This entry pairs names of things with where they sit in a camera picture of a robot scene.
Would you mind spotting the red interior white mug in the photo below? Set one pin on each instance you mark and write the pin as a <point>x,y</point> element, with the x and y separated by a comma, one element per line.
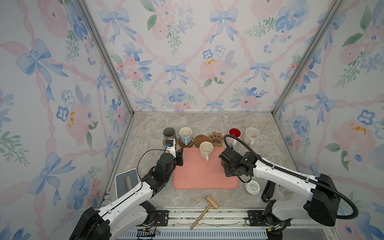
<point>236,133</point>

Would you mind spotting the black stapler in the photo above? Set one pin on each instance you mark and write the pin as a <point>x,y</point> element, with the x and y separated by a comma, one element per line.
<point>268,191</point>

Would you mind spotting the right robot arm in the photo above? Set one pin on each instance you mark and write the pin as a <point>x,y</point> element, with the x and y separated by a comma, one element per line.
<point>314,202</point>

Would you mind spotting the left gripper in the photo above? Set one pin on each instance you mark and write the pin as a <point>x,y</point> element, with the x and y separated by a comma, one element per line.
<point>179,158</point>

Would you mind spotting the paw shaped wooden coaster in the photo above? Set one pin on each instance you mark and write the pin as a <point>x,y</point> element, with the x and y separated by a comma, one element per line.
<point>217,139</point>

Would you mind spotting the blue handled cream mug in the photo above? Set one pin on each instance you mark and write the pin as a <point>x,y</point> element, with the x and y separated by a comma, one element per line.
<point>186,135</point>

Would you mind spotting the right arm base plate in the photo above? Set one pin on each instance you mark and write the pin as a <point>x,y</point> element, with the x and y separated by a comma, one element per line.
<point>256,218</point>

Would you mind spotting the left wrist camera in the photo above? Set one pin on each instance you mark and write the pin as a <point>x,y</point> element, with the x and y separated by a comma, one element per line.
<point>170,147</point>

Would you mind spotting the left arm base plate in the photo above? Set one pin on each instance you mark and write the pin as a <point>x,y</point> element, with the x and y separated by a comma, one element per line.
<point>158,218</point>

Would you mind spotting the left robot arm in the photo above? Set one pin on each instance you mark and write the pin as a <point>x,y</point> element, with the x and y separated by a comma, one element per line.
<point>131,209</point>

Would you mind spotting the dark brown glossy coaster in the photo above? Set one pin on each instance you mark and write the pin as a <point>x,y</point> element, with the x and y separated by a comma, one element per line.
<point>182,145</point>

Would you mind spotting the brown cork round coaster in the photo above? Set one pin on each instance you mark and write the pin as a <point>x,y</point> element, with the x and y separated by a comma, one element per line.
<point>200,139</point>

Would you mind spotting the white grey tissue box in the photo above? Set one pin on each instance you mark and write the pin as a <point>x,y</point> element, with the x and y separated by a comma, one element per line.
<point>126,181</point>

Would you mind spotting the white round lidded jar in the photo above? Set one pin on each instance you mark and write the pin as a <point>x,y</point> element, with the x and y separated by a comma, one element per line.
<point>252,187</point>

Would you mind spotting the wooden mallet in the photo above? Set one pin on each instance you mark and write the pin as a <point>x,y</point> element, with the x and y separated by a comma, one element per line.
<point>212,204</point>

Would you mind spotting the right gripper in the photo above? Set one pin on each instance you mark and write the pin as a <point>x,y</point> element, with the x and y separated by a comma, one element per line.
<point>226,172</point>

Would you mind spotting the pink tray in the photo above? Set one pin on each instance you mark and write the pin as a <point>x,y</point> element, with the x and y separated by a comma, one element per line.
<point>199,174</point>

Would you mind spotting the grey mug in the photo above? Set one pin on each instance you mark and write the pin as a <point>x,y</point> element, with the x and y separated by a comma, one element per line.
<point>169,133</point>

